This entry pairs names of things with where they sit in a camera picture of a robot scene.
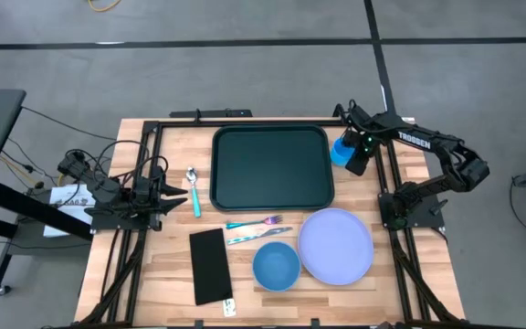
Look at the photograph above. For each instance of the lavender plate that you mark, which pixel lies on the lavender plate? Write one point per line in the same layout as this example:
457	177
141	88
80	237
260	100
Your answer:
336	247

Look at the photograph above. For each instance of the blue bowl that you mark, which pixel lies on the blue bowl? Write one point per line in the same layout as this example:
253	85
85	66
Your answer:
276	267

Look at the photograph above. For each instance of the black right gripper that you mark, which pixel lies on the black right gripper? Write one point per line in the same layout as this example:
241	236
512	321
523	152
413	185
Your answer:
364	139

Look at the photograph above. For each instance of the white printed paper sheet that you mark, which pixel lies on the white printed paper sheet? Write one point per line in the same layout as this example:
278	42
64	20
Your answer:
62	219

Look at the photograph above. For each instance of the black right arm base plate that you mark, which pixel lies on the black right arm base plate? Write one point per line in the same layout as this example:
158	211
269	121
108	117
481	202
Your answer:
420	217

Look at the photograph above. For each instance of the black power strip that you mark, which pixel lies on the black power strip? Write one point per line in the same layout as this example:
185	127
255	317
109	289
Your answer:
217	113

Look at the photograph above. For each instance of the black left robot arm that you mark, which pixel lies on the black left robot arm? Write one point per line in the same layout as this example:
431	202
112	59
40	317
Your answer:
108	189

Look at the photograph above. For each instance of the cloth napkin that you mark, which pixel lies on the cloth napkin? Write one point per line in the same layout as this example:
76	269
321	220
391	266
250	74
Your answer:
210	267

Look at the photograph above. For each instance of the dark green serving tray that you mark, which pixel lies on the dark green serving tray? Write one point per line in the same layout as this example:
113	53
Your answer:
267	169

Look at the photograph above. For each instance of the small white sticker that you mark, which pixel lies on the small white sticker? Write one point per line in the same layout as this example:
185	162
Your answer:
229	307

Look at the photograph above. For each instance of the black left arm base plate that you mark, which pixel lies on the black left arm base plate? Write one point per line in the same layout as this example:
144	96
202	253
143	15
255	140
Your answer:
117	223

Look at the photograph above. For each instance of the black aluminium table frame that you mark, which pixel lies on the black aluminium table frame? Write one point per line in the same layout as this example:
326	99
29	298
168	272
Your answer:
267	123

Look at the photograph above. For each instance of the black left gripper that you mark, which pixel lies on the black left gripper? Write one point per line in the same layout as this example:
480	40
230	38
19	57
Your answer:
159	194

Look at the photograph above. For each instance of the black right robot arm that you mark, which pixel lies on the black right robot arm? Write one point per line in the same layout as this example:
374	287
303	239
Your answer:
413	139

